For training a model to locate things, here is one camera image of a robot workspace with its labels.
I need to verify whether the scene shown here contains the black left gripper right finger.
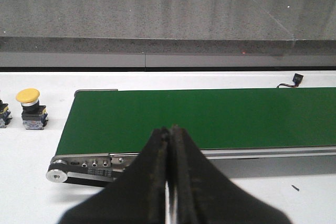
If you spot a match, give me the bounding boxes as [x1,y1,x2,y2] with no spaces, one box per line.
[169,126,290,223]

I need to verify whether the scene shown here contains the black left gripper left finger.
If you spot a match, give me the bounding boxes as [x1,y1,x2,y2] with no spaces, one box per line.
[59,128,170,223]

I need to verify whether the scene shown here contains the black drive belt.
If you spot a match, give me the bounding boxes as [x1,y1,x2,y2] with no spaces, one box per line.
[48,163,123,187]

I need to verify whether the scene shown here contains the green conveyor belt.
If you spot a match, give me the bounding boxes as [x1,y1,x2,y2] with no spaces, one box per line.
[55,87,336,156]

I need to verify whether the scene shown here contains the silver drive pulley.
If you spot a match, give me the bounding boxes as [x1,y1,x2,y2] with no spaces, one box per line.
[46,169,68,183]

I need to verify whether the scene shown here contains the yellow mushroom push button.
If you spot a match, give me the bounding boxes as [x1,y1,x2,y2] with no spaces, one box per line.
[16,88,48,130]

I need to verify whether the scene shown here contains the push button base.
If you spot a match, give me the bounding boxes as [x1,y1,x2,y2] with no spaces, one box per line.
[0,100,12,129]

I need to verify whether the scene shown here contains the grey stone counter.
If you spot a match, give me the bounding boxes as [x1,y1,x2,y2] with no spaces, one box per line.
[1,0,335,71]

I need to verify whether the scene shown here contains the black cable connector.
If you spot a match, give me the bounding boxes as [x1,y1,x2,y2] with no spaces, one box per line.
[276,73,304,88]

